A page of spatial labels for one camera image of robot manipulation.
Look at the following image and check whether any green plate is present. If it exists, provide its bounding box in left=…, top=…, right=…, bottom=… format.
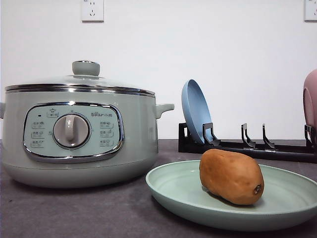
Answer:
left=145, top=160, right=317, bottom=230

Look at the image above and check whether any glass pot lid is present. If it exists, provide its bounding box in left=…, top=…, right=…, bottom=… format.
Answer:
left=6, top=60, right=156, bottom=97

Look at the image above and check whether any brown potato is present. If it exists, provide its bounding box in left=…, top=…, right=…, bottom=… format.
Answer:
left=199, top=148, right=264, bottom=205

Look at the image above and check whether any blue plate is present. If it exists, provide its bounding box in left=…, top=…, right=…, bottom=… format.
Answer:
left=181, top=79, right=213, bottom=144

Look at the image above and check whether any green electric steamer pot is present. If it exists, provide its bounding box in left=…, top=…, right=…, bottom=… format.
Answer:
left=0, top=84, right=175, bottom=189

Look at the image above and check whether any black plate rack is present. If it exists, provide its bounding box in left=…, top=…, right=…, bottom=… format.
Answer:
left=178, top=123, right=317, bottom=164

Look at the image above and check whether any pink plate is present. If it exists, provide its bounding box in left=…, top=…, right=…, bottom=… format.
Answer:
left=303, top=69, right=317, bottom=126

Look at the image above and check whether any white wall socket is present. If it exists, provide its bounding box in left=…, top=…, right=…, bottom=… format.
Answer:
left=301, top=0, right=317, bottom=24
left=81, top=0, right=105, bottom=23

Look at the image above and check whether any white wall socket right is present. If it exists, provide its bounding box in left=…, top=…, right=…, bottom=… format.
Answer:
left=301, top=0, right=317, bottom=24

